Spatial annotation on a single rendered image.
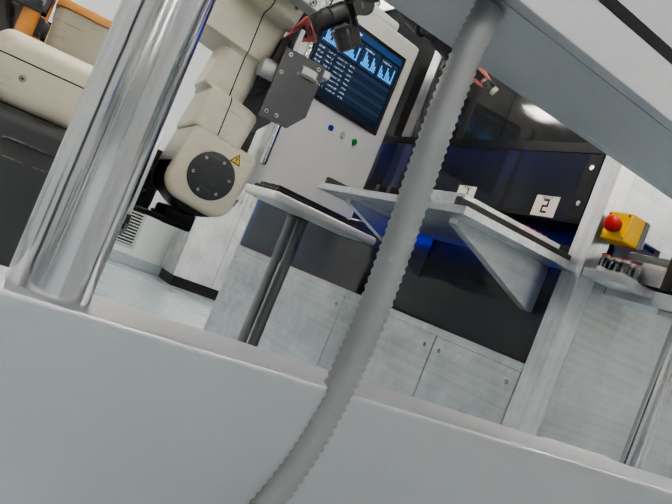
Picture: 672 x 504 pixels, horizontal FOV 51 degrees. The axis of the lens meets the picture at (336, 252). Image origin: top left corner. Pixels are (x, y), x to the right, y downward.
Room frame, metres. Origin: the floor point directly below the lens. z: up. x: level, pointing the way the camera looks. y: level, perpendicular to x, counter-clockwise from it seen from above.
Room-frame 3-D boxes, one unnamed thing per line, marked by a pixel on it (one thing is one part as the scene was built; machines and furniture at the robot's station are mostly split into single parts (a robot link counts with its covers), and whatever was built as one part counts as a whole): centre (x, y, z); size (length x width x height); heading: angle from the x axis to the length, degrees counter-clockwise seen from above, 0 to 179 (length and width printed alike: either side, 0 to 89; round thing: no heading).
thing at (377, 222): (2.18, -0.12, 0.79); 0.34 x 0.03 x 0.13; 121
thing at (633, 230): (1.71, -0.63, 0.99); 0.08 x 0.07 x 0.07; 121
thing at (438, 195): (1.80, -0.31, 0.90); 0.34 x 0.26 x 0.04; 120
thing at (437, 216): (1.97, -0.26, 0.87); 0.70 x 0.48 x 0.02; 31
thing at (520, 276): (1.75, -0.38, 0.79); 0.34 x 0.03 x 0.13; 121
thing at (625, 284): (1.71, -0.68, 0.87); 0.14 x 0.13 x 0.02; 121
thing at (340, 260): (2.65, -0.05, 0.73); 1.98 x 0.01 x 0.25; 31
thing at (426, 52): (2.84, 0.05, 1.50); 0.49 x 0.01 x 0.59; 31
